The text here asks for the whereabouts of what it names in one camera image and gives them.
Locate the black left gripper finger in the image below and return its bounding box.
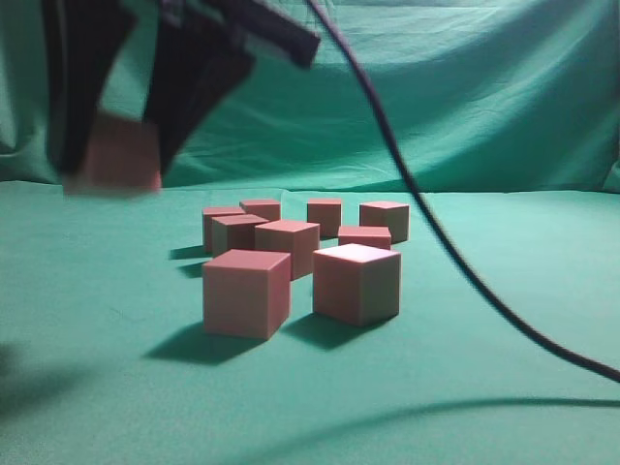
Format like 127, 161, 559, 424
41, 1, 137, 173

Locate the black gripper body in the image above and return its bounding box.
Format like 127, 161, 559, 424
159, 1, 321, 69

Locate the column red cube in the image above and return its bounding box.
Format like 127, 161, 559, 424
239, 199, 281, 222
337, 226, 391, 250
313, 243, 402, 327
201, 206, 244, 254
359, 201, 410, 243
201, 249, 292, 340
62, 112, 162, 198
255, 220, 320, 280
211, 214, 268, 257

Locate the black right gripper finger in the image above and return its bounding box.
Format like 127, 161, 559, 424
142, 9, 256, 173

